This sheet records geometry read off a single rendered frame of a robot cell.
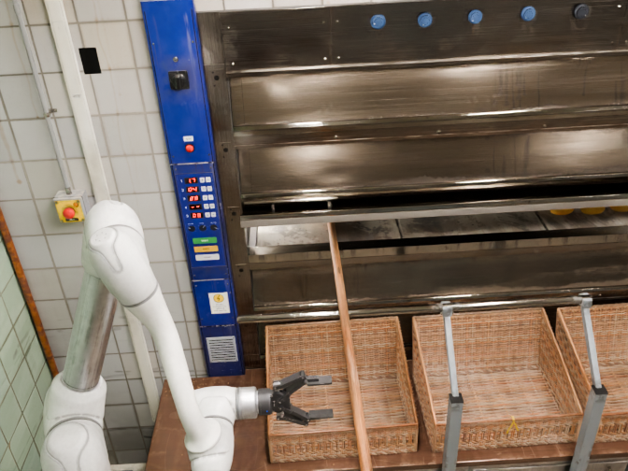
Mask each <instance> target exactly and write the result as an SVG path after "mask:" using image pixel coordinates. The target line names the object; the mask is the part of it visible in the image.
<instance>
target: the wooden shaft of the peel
mask: <svg viewBox="0 0 628 471"><path fill-rule="evenodd" d="M327 225H328V232H329V238H330V246H331V252H332V260H333V267H334V274H335V286H336V294H337V301H338V308H339V315H340V322H341V329H342V335H343V343H344V350H345V357H346V364H347V371H348V378H349V386H350V398H351V405H352V412H353V419H354V426H355V434H356V440H357V447H358V454H359V461H360V468H361V471H373V470H372V464H371V458H370V451H369V446H368V439H367V433H366V427H365V421H364V409H363V403H362V396H361V391H360V384H359V379H358V372H357V366H356V360H355V354H354V347H353V341H352V335H351V329H350V317H349V312H348V305H347V299H346V293H345V286H344V280H343V274H342V268H341V262H340V256H339V249H338V244H337V237H336V231H335V223H334V222H327Z"/></svg>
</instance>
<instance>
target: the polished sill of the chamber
mask: <svg viewBox="0 0 628 471"><path fill-rule="evenodd" d="M613 242H628V225H623V226H607V227H590V228H574V229H557V230H541V231H525V232H508V233H492V234H475V235H444V236H427V237H411V238H395V239H379V240H363V241H346V242H337V244H338V249H339V256H340V258H353V257H370V256H386V255H402V254H419V253H435V252H451V251H468V250H499V249H516V248H531V247H547V246H564V245H580V244H596V243H613ZM248 259H249V264H256V263H273V262H289V261H304V260H321V259H332V252H331V246H330V243H313V244H297V245H281V246H264V247H249V251H248Z"/></svg>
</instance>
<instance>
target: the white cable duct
mask: <svg viewBox="0 0 628 471"><path fill-rule="evenodd" d="M45 4H46V8H47V11H48V15H49V19H50V25H51V29H52V32H53V36H54V40H55V44H56V48H57V51H58V54H59V58H60V62H61V66H62V69H63V73H64V79H65V83H66V87H67V90H68V94H69V98H70V102H71V106H72V108H73V112H74V116H75V120H76V124H77V127H78V134H79V137H80V141H81V145H82V148H83V152H84V156H85V160H86V164H87V166H88V170H89V174H90V178H91V182H92V186H93V191H94V195H95V199H96V203H99V202H101V201H104V200H111V199H110V195H109V191H108V187H107V181H106V177H105V173H104V168H103V165H102V161H101V157H100V153H99V149H98V146H97V142H96V138H95V134H94V129H93V123H92V119H91V115H90V111H89V108H88V104H87V100H86V96H85V92H84V88H83V84H82V80H81V76H80V73H79V66H78V62H77V58H76V54H75V50H74V46H73V42H72V38H71V35H70V31H69V27H68V23H67V19H66V16H65V11H64V4H63V0H45ZM124 311H125V315H126V319H127V322H128V326H129V330H130V333H131V337H132V340H133V344H134V348H135V352H136V358H137V361H138V365H139V369H140V373H141V377H142V380H143V384H144V387H145V391H146V395H147V398H148V402H149V406H150V413H151V416H152V419H153V421H156V416H157V412H158V407H159V404H160V398H159V394H158V391H157V387H156V383H155V379H154V376H153V372H152V367H151V363H150V357H149V353H148V349H147V345H146V341H145V337H144V334H143V329H142V325H141V321H140V320H139V319H138V318H137V317H135V316H134V315H133V314H132V313H131V312H130V311H129V310H127V309H126V308H125V307H124Z"/></svg>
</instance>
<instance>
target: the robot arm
mask: <svg viewBox="0 0 628 471"><path fill-rule="evenodd" d="M81 263H82V265H83V267H84V269H85V270H84V275H83V280H82V283H81V288H80V293H79V298H78V305H77V310H76V315H75V319H74V324H73V329H72V333H71V337H70V342H69V347H68V352H67V356H66V360H65V365H64V371H62V372H61V373H59V374H58V375H56V376H55V377H54V379H53V380H52V383H51V385H50V387H49V389H48V391H47V393H46V396H45V400H44V409H43V427H44V437H45V441H44V443H43V445H42V449H41V452H40V462H41V467H42V471H111V467H110V463H109V460H108V454H107V447H106V442H105V438H104V434H103V418H104V411H105V402H106V393H107V385H106V382H105V381H104V379H103V378H102V377H101V372H102V367H103V363H104V360H105V356H106V351H107V344H108V341H109V337H110V332H111V328H112V324H113V321H114V316H115V312H116V308H117V304H118V301H119V302H120V303H121V304H122V305H123V306H124V307H125V308H126V309H127V310H129V311H130V312H131V313H132V314H133V315H134V316H135V317H137V318H138V319H139V320H140V321H141V322H142V323H143V324H144V325H145V326H146V327H147V329H148V330H149V331H150V334H151V336H152V338H153V340H154V342H155V344H156V347H157V350H158V352H159V355H160V358H161V361H162V364H163V367H164V372H165V375H166V378H167V381H168V385H169V388H170V391H171V393H172V396H173V399H174V403H175V406H176V409H177V412H178V416H179V418H180V421H181V423H182V425H183V428H184V430H185V432H186V435H185V439H184V443H185V447H186V449H187V451H188V455H189V460H190V461H191V468H192V471H230V469H231V466H232V461H233V455H234V432H233V428H234V423H235V420H245V419H256V418H257V416H258V413H259V416H262V415H271V414H272V413H273V412H277V421H289V422H293V423H297V424H300V425H304V426H308V423H309V422H310V421H315V420H321V419H332V418H333V417H334V413H333V409H332V408H330V409H316V410H309V412H306V411H304V410H303V409H301V408H299V407H296V406H294V405H293V404H292V403H291V399H290V396H291V394H293V393H294V392H296V391H297V390H299V389H300V388H301V387H303V386H304V385H307V386H320V385H332V376H317V375H316V376H307V375H306V373H305V371H304V370H301V371H299V372H297V373H295V374H292V375H290V376H288V377H286V378H283V379H281V380H274V381H273V390H271V389H270V388H263V389H258V391H257V390H256V387H238V388H233V387H228V386H214V387H206V388H202V389H197V390H193V385H192V381H191V377H190V373H189V370H188V366H187V363H186V359H185V356H184V352H183V348H182V346H181V342H180V339H179V336H178V331H177V328H176V326H175V324H174V322H173V320H172V317H171V315H170V313H169V310H168V308H167V306H166V303H165V301H164V298H163V295H162V293H161V290H160V287H159V284H158V282H157V280H156V278H155V276H154V275H153V273H152V270H151V268H150V266H149V264H150V262H149V258H148V255H147V252H146V248H145V243H144V234H143V230H142V226H141V223H140V221H139V219H138V217H137V215H136V213H135V212H134V211H133V210H132V209H131V208H130V207H129V206H127V205H126V204H124V203H123V202H118V201H112V200H104V201H101V202H99V203H97V204H96V205H94V206H93V207H92V208H91V209H90V211H89V212H88V214H87V215H86V217H85V221H84V229H83V233H82V247H81ZM281 389H282V390H281Z"/></svg>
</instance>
